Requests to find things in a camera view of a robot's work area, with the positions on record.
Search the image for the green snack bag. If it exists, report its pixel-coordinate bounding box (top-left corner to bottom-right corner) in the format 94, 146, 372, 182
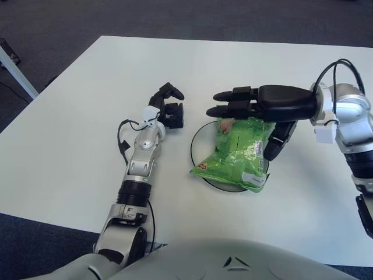
188, 116, 276, 193

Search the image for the black object on floor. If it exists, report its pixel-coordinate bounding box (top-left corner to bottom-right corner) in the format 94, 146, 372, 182
0, 37, 21, 69

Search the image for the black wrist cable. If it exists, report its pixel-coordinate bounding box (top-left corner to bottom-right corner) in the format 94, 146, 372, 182
117, 119, 143, 167
315, 59, 367, 97

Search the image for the thin black elbow cable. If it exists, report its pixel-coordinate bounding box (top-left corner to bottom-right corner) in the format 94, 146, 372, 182
145, 199, 157, 249

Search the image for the white plate with black rim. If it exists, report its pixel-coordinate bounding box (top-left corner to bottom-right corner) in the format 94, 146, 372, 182
189, 119, 270, 193

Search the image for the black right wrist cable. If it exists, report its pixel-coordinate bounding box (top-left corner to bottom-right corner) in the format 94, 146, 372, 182
315, 59, 367, 97

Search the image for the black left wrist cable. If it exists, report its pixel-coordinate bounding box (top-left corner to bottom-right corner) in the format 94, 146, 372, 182
117, 119, 143, 167

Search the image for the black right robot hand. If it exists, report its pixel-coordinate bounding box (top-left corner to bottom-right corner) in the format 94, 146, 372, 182
205, 84, 320, 162

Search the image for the grey robot torso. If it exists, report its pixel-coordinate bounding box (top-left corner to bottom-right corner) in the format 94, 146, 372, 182
49, 237, 359, 280

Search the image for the white neighbouring table leg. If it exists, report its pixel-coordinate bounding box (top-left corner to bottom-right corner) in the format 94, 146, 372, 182
0, 43, 39, 99

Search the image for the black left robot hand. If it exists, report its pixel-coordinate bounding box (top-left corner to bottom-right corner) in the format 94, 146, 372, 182
147, 82, 185, 130

